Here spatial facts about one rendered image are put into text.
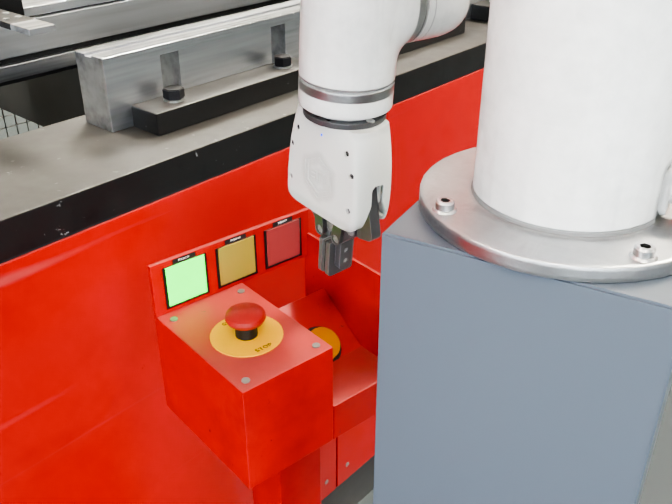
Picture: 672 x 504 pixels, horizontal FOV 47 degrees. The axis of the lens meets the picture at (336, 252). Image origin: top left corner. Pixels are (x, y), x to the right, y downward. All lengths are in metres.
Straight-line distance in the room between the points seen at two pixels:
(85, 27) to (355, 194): 0.71
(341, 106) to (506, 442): 0.30
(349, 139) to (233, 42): 0.49
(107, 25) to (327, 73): 0.72
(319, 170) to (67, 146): 0.40
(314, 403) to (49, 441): 0.36
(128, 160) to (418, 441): 0.52
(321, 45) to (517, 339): 0.29
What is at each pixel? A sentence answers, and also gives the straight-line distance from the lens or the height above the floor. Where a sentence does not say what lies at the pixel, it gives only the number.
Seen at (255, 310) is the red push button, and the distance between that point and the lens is 0.75.
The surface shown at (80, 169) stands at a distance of 0.93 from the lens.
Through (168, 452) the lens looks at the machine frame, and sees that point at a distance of 1.14.
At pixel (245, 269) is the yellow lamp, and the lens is 0.85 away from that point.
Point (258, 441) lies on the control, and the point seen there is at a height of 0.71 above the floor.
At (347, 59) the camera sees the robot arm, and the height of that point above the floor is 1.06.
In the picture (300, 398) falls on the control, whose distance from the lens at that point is 0.76.
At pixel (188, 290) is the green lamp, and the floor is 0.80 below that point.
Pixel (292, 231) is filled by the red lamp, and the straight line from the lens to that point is 0.87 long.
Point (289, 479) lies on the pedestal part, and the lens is 0.90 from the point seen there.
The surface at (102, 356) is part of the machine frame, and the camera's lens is 0.98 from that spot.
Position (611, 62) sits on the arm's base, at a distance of 0.44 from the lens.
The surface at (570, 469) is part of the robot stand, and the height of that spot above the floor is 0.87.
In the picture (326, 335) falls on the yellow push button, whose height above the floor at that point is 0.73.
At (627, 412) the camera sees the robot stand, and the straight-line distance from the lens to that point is 0.49.
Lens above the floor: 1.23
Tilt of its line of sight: 30 degrees down
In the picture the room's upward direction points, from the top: straight up
